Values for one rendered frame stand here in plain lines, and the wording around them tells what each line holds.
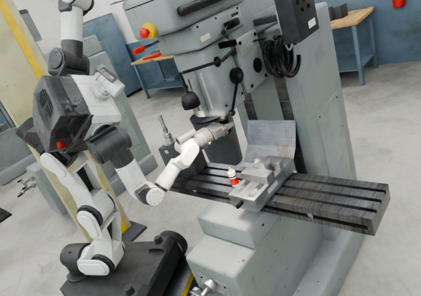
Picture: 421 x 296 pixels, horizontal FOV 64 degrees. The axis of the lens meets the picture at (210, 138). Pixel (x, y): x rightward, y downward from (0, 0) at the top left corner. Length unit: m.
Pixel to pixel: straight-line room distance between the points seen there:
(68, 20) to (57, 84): 0.32
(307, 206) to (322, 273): 0.76
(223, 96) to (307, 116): 0.55
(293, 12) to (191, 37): 0.42
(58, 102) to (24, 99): 1.56
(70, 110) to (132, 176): 0.35
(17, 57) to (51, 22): 8.31
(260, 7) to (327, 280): 1.52
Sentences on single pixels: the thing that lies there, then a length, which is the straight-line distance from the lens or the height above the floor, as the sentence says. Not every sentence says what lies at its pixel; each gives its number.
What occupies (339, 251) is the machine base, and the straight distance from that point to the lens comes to 2.29.
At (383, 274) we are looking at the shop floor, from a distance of 2.43.
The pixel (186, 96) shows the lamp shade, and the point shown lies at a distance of 1.33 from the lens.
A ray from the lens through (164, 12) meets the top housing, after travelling 1.29.
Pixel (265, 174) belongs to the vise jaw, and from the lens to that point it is 1.57.
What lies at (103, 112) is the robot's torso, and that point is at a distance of 1.43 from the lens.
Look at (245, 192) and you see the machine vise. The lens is 1.56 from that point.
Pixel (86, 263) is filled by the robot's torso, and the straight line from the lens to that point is 2.10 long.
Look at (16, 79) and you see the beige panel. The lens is 2.93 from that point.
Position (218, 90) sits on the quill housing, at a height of 1.44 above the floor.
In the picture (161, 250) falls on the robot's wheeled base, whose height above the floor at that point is 0.60.
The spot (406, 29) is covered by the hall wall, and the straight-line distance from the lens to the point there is 5.59.
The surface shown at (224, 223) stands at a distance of 1.68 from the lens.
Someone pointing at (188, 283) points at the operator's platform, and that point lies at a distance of 2.13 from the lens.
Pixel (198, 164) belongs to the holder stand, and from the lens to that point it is 1.98.
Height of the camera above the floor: 1.84
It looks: 23 degrees down
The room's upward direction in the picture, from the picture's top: 20 degrees counter-clockwise
